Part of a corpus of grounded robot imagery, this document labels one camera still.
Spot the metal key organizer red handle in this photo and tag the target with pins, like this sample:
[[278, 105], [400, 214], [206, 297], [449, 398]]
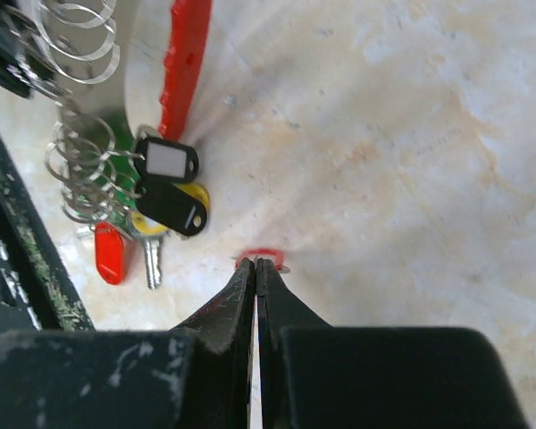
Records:
[[124, 62]]

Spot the key with solid red tag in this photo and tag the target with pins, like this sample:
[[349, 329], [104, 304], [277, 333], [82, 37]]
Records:
[[253, 254]]

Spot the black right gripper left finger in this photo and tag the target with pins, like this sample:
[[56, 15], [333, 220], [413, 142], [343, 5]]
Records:
[[195, 375]]

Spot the keys with coloured tags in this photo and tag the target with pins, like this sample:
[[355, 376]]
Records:
[[125, 187]]

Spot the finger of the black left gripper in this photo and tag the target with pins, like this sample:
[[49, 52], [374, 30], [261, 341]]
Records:
[[12, 78]]

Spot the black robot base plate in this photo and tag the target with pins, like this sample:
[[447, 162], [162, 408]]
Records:
[[36, 291]]

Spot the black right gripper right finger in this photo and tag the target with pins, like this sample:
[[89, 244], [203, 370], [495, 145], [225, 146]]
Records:
[[315, 375]]

